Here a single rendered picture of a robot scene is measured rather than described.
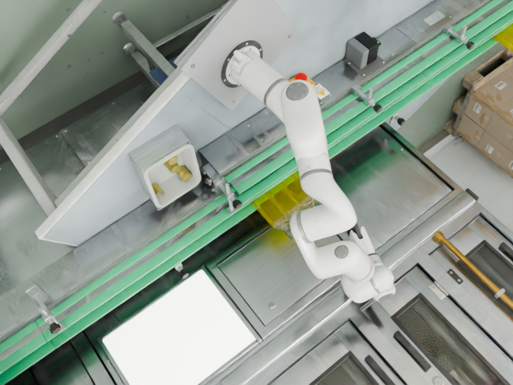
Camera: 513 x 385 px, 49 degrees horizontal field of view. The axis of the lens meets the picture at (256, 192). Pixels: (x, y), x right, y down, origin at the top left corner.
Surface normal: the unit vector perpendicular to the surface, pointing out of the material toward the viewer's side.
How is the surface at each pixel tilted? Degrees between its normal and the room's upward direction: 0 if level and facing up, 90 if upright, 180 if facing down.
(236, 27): 4
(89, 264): 90
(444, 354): 90
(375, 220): 90
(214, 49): 4
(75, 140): 90
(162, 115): 0
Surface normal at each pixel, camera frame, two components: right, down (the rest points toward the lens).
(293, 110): -0.36, -0.36
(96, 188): 0.61, 0.67
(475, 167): -0.05, -0.51
